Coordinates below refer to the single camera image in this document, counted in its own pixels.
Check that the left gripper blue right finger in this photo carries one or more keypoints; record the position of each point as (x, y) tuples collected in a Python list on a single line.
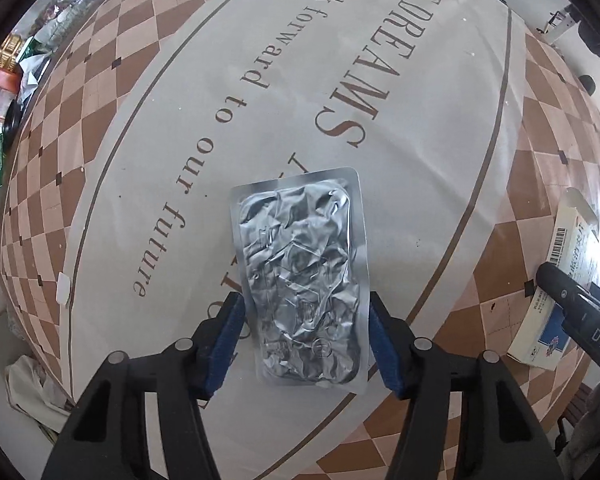
[(391, 342)]

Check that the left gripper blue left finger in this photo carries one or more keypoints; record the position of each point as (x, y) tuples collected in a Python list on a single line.
[(215, 341)]

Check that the white medicine box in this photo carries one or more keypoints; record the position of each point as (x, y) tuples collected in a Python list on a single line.
[(541, 341)]

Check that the silver foil blister pack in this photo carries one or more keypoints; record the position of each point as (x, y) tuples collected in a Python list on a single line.
[(302, 258)]

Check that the checkered brown tablecloth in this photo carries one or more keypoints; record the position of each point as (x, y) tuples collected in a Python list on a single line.
[(465, 129)]

